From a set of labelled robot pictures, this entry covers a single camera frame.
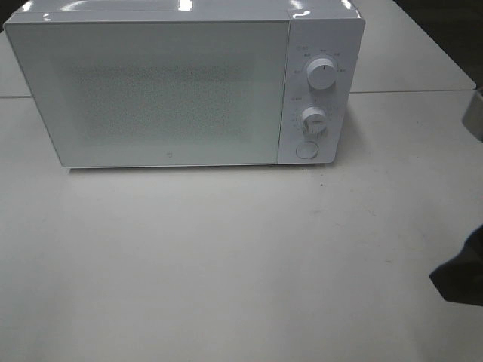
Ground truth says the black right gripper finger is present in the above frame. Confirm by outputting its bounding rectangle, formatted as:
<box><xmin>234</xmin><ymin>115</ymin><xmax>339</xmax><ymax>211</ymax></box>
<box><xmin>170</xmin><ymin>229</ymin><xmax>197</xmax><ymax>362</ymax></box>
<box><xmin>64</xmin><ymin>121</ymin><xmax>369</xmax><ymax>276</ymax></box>
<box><xmin>462</xmin><ymin>89</ymin><xmax>483</xmax><ymax>142</ymax></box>

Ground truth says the white timer knob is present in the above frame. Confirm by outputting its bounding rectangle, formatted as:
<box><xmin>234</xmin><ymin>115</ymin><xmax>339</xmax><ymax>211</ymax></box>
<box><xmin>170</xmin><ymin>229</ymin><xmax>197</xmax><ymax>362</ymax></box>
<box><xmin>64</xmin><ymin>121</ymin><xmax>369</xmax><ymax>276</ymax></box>
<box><xmin>301</xmin><ymin>107</ymin><xmax>328</xmax><ymax>134</ymax></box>

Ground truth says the round white door button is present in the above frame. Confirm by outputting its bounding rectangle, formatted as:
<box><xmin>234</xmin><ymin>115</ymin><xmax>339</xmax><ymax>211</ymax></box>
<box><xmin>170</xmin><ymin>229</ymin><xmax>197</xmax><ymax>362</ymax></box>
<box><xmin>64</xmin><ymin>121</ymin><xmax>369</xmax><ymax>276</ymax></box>
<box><xmin>296</xmin><ymin>141</ymin><xmax>318</xmax><ymax>160</ymax></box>

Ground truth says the white microwave door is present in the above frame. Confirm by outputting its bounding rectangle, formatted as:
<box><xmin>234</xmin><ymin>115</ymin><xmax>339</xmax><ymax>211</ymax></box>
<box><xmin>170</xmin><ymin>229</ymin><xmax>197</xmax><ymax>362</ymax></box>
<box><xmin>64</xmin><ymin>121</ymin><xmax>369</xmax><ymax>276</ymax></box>
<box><xmin>6</xmin><ymin>22</ymin><xmax>288</xmax><ymax>168</ymax></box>

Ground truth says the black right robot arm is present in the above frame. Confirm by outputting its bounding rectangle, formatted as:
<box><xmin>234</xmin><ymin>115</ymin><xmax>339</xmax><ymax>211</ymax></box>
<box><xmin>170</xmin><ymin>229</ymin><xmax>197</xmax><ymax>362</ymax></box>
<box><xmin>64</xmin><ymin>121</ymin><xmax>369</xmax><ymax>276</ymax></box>
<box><xmin>429</xmin><ymin>88</ymin><xmax>482</xmax><ymax>306</ymax></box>

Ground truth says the upper white power knob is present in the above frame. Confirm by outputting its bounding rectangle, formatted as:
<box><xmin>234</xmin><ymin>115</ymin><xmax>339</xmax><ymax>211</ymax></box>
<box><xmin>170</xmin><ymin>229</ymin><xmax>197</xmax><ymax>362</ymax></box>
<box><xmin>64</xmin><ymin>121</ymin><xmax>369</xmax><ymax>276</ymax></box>
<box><xmin>306</xmin><ymin>57</ymin><xmax>337</xmax><ymax>91</ymax></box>

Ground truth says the white microwave oven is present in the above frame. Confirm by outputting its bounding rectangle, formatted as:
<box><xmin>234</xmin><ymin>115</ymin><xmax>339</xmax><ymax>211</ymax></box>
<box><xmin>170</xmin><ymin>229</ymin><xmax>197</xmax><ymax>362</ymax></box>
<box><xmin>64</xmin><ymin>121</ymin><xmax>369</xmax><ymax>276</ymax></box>
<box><xmin>3</xmin><ymin>1</ymin><xmax>365</xmax><ymax>167</ymax></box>

